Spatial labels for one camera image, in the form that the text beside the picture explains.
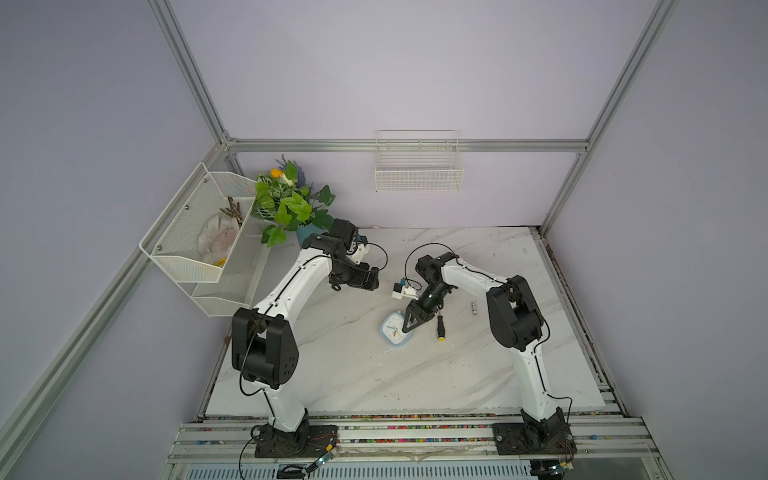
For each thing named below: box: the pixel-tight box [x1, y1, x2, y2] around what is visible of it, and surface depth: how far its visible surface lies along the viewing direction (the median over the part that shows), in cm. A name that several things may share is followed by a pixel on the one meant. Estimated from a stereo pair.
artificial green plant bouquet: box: [251, 154, 336, 247], surface depth 85 cm
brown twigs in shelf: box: [220, 196, 244, 228], surface depth 84 cm
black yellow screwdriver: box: [437, 312, 446, 342], surface depth 95 cm
